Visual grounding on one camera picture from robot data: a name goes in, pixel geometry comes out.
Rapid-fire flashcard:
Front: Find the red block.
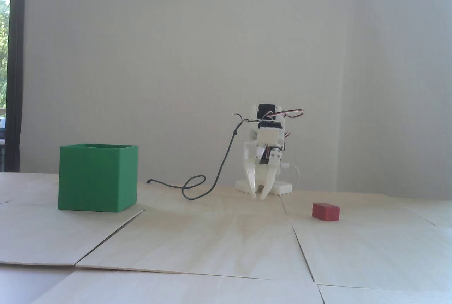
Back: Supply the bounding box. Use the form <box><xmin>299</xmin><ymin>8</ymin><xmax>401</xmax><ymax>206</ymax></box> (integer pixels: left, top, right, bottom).
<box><xmin>312</xmin><ymin>203</ymin><xmax>340</xmax><ymax>222</ymax></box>

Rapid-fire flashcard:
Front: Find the green box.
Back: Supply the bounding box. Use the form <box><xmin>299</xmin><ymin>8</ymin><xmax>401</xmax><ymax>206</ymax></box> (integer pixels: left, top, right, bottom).
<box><xmin>58</xmin><ymin>144</ymin><xmax>139</xmax><ymax>212</ymax></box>

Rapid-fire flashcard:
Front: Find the white power cable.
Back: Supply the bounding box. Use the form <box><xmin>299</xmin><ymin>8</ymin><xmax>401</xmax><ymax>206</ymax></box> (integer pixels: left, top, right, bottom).
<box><xmin>284</xmin><ymin>164</ymin><xmax>301</xmax><ymax>190</ymax></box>

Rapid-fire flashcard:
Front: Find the black wrist camera board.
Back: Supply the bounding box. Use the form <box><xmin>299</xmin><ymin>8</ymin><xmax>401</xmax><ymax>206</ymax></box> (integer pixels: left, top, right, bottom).
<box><xmin>258</xmin><ymin>119</ymin><xmax>285</xmax><ymax>130</ymax></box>

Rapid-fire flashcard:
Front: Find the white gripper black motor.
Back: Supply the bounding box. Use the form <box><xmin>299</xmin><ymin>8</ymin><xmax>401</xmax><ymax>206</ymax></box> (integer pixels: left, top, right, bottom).
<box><xmin>242</xmin><ymin>141</ymin><xmax>286</xmax><ymax>201</ymax></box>

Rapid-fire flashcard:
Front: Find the dark window frame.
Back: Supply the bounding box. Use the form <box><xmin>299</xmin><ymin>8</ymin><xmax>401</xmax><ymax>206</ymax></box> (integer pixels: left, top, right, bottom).
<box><xmin>4</xmin><ymin>0</ymin><xmax>27</xmax><ymax>173</ymax></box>

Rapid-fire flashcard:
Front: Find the white magnetic board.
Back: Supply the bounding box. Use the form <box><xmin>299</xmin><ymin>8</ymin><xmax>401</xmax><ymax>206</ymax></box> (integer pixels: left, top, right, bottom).
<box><xmin>20</xmin><ymin>0</ymin><xmax>452</xmax><ymax>198</ymax></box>

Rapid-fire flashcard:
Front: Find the black camera cable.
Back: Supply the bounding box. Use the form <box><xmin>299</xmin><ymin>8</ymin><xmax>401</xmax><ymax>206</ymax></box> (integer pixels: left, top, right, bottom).
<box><xmin>147</xmin><ymin>113</ymin><xmax>260</xmax><ymax>200</ymax></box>

